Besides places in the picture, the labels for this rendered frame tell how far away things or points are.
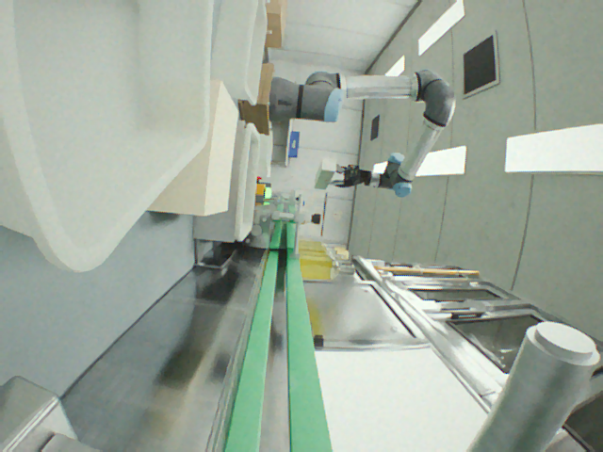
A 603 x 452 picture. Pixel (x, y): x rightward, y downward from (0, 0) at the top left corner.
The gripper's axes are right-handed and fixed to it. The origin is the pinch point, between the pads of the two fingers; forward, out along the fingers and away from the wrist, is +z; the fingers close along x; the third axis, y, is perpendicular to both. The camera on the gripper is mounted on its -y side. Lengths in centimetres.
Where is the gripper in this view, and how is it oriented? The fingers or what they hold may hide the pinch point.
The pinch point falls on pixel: (326, 174)
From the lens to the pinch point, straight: 123.1
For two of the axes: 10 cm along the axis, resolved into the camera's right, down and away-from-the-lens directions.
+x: -0.8, 9.7, -2.1
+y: 0.9, -2.0, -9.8
